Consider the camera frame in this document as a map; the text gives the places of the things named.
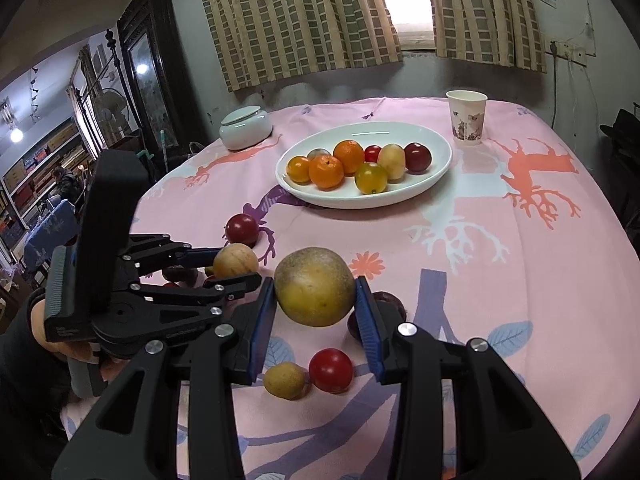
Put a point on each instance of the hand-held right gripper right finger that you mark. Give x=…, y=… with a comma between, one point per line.
x=369, y=332

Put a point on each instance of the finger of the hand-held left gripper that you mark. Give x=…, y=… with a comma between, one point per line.
x=200, y=258
x=235, y=287

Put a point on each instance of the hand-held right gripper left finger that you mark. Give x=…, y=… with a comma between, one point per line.
x=264, y=325

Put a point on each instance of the dark water chestnut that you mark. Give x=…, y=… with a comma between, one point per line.
x=179, y=275
x=387, y=305

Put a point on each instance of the large beige round fruit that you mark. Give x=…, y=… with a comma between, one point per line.
x=314, y=286

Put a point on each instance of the yellow tomato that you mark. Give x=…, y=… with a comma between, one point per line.
x=298, y=170

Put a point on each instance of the orange mandarin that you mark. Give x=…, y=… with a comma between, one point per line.
x=325, y=172
x=349, y=152

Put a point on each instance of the yellow-green tomato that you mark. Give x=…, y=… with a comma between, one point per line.
x=371, y=178

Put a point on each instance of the dark red tomato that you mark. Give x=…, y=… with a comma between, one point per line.
x=419, y=157
x=242, y=230

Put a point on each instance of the white oval plate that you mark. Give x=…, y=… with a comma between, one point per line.
x=360, y=132

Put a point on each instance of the person's left forearm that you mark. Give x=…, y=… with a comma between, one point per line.
x=30, y=385

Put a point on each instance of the person's left hand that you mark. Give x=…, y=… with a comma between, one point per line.
x=60, y=349

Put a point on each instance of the blue printed cloth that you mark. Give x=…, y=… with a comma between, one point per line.
x=50, y=230

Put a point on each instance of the small brown longan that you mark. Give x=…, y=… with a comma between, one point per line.
x=285, y=381

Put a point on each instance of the green plastic clip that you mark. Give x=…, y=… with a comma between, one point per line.
x=146, y=154

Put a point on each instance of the shelves with boxes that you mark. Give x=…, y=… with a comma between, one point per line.
x=35, y=160

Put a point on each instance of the standing electric fan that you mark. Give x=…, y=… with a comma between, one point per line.
x=111, y=105

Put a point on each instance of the lit light bulb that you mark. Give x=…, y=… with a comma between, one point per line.
x=16, y=134

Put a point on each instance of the white lidded ceramic jar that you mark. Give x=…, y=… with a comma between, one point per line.
x=245, y=132

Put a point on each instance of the pink printed tablecloth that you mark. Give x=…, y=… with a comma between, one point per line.
x=525, y=285

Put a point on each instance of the dark wooden framed cabinet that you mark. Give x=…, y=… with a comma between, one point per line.
x=167, y=60

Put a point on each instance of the printed paper cup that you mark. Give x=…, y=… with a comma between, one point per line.
x=467, y=120

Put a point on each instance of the checked beige curtain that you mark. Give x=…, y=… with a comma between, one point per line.
x=485, y=10
x=290, y=15

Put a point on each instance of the dark side desk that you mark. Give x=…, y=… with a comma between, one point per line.
x=627, y=185

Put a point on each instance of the black hat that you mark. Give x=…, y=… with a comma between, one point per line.
x=625, y=125

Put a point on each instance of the wall socket strip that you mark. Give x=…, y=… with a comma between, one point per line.
x=570, y=51

